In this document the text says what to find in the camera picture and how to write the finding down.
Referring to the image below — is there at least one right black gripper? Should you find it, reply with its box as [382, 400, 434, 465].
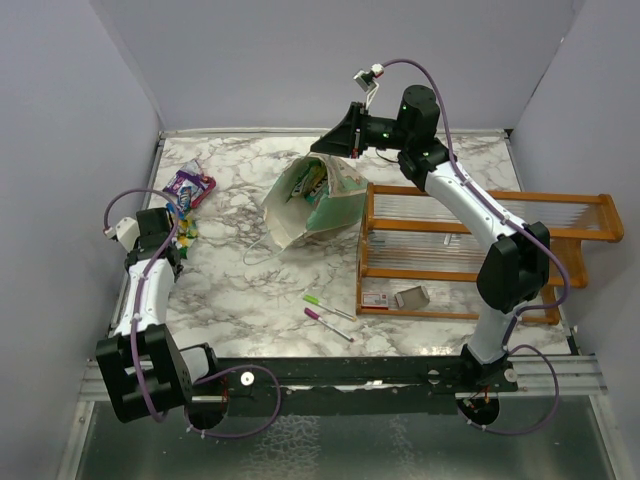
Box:
[310, 103, 411, 161]

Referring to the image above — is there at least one mint green Fox's candy packet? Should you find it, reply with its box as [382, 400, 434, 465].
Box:
[287, 159, 328, 205]

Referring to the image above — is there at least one green printed paper bag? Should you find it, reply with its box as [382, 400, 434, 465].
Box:
[262, 152, 369, 250]

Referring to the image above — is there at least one purple snack packet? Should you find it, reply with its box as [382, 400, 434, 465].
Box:
[166, 159, 217, 210]

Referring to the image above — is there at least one blue candy packet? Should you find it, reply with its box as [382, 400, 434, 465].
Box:
[163, 179, 197, 218]

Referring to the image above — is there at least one yellow green snack packet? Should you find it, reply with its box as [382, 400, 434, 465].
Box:
[174, 213, 199, 259]

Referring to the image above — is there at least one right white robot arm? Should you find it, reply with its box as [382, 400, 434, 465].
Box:
[310, 85, 550, 391]

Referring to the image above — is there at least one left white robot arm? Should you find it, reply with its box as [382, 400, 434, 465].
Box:
[95, 208, 221, 423]

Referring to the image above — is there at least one wooden rack with clear rods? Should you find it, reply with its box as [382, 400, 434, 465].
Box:
[356, 184, 624, 320]

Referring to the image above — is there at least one red white card box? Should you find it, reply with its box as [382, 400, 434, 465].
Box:
[361, 292, 389, 310]

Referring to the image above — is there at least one green capped pen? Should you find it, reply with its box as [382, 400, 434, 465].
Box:
[303, 294, 357, 322]

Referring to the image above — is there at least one small open cardboard box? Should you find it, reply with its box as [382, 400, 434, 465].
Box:
[394, 285, 430, 311]

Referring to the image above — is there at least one purple capped pen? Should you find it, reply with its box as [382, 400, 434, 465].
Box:
[304, 307, 355, 343]

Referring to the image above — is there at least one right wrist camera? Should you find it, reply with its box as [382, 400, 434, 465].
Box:
[353, 63, 385, 110]

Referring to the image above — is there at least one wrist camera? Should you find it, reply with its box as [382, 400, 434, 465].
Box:
[103, 217, 140, 252]
[353, 63, 385, 110]

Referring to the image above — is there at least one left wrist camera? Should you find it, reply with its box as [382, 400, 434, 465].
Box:
[103, 217, 140, 252]

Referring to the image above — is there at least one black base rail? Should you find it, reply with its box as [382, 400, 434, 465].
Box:
[187, 354, 517, 428]

